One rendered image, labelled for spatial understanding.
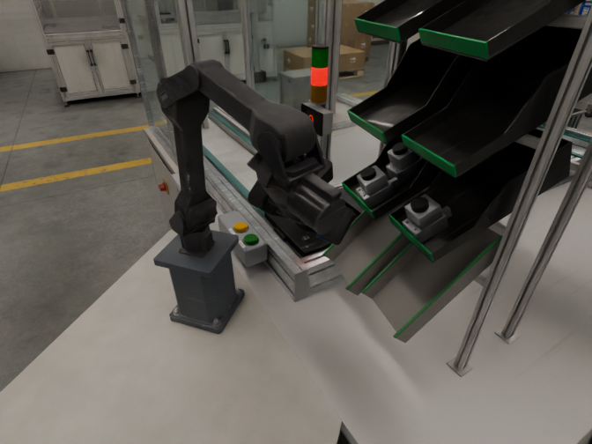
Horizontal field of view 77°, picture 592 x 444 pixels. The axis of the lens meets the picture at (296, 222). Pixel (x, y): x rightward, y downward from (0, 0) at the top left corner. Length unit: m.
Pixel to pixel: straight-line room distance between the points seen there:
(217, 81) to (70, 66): 5.64
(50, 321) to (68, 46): 4.31
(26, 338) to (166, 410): 1.67
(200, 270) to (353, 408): 0.43
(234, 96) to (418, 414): 0.69
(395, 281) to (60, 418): 0.74
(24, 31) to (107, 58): 3.00
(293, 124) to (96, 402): 0.71
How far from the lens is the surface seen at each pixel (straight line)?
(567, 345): 1.14
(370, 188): 0.75
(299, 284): 0.99
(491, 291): 0.80
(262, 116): 0.50
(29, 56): 9.02
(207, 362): 0.93
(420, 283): 0.82
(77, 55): 6.16
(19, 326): 2.57
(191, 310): 0.97
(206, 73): 0.60
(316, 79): 1.18
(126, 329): 1.05
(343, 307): 1.02
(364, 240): 0.92
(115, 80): 6.23
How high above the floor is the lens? 1.60
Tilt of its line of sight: 34 degrees down
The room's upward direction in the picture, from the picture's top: straight up
